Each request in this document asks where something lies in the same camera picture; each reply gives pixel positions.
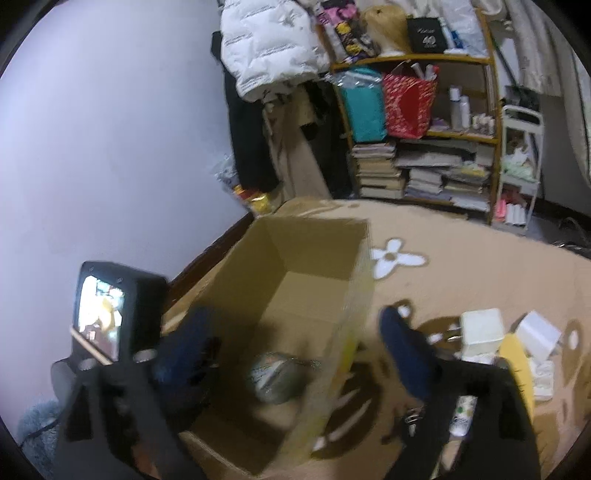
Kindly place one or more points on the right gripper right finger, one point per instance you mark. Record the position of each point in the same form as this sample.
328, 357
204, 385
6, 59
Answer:
501, 443

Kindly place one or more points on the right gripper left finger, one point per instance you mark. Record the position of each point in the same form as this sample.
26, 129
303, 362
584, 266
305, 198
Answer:
145, 403

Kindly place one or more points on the white TV remote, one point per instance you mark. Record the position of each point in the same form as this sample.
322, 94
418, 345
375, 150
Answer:
463, 416

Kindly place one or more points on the white air conditioner remote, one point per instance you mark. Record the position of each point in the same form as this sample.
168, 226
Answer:
543, 379

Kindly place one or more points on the key bunch with rings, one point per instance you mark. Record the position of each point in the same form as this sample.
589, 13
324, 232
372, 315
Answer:
410, 422

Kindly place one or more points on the yellow green toy skateboard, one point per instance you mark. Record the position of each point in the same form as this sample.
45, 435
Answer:
512, 351

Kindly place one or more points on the white square adapter box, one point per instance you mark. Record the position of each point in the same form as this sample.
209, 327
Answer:
482, 331

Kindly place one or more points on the white power charger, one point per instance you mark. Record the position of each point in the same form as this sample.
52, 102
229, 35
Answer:
538, 336

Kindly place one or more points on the green cartoon pouch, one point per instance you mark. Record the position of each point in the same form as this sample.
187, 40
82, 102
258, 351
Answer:
277, 378

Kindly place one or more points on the cardboard box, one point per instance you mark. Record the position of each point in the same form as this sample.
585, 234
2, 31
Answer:
295, 287

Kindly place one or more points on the beige patterned carpet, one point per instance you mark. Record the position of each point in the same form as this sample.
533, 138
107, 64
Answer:
443, 267

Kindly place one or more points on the plastic bag of toys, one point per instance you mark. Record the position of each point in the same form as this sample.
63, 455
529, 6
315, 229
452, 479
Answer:
258, 203

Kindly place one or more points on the black hanging coat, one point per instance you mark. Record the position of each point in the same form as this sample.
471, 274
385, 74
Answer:
247, 129

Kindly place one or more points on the beige trench coat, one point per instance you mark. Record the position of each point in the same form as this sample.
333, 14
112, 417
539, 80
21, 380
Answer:
290, 152

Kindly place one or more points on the white rolling cart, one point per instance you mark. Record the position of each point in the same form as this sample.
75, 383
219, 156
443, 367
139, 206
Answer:
520, 169

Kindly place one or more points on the right stack of books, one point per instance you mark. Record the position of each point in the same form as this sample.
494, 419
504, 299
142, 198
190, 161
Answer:
453, 172

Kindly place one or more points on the stack of books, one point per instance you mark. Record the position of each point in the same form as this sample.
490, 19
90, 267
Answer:
453, 172
374, 171

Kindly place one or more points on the left stack of books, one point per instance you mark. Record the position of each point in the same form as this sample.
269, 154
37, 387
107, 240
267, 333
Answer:
374, 171

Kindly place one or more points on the white puffer jacket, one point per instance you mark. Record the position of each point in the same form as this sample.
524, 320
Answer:
270, 47

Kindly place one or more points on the wooden shelf unit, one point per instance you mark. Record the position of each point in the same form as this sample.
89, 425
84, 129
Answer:
467, 103

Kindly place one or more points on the teal gift bag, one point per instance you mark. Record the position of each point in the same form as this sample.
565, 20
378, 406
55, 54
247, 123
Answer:
362, 92

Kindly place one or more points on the red gift bag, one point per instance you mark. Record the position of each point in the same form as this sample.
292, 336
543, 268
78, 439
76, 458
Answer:
408, 101

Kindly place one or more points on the blonde wig on head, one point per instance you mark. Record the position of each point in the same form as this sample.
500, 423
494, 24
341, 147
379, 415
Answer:
388, 28

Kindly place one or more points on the black box marked 40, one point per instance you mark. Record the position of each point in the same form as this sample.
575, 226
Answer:
426, 35

